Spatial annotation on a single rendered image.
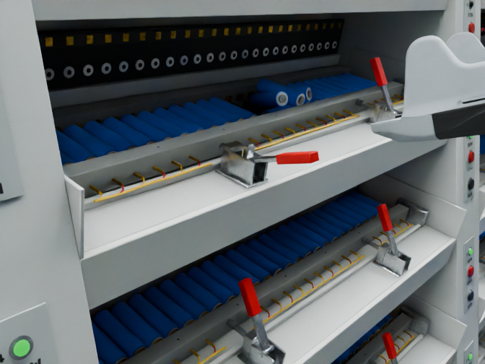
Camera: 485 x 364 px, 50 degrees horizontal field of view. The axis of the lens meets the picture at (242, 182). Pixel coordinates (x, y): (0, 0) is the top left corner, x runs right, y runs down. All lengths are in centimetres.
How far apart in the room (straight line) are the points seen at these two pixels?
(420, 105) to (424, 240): 51
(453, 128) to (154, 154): 24
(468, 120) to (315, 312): 37
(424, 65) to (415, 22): 51
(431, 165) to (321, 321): 34
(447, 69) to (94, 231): 25
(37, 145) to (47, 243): 6
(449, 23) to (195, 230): 52
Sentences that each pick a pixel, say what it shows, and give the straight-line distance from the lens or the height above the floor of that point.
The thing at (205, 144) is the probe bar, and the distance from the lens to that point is 48.
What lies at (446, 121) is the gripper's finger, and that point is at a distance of 32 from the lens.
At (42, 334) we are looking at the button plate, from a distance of 35.
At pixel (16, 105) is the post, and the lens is 32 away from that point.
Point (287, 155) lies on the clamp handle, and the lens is 42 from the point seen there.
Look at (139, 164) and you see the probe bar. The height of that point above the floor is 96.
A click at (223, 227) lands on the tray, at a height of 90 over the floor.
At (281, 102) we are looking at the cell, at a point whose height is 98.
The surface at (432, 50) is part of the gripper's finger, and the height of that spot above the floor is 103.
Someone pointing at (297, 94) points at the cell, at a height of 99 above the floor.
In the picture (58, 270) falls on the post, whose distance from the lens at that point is 34.
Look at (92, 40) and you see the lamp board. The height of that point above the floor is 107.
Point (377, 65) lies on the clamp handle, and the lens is 67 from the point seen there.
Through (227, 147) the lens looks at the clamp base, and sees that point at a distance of 46.
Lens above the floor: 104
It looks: 14 degrees down
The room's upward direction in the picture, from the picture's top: 6 degrees counter-clockwise
